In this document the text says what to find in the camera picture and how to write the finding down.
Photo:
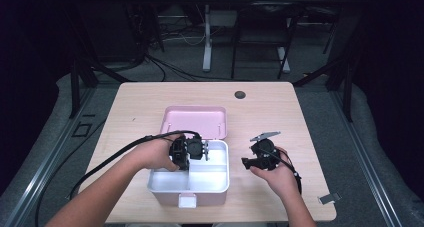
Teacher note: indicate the black metal stand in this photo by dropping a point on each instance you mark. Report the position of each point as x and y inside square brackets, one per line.
[75, 87]
[348, 87]

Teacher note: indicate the pink storage box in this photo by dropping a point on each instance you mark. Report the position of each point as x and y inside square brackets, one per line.
[196, 120]

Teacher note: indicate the white divided tray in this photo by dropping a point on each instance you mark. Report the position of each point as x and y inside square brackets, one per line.
[206, 177]

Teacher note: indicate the aluminium rail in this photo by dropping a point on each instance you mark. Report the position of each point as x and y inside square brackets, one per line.
[363, 160]
[46, 153]

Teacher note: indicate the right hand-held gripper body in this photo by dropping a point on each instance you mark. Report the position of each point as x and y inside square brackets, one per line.
[265, 152]

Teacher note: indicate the short white desk leg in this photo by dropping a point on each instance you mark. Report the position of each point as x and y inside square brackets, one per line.
[284, 60]

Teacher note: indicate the black chair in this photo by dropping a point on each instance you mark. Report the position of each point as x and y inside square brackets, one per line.
[263, 23]

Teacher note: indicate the small grey object on floor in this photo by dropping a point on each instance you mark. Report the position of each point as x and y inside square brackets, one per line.
[329, 198]

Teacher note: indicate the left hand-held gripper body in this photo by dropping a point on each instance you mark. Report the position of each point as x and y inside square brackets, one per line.
[191, 148]

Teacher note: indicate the person's left hand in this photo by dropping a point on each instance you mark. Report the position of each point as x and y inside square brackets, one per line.
[153, 155]

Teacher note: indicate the tall white desk leg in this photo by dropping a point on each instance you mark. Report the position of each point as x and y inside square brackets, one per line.
[207, 37]

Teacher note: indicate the person's right hand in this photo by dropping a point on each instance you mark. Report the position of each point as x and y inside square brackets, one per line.
[280, 178]

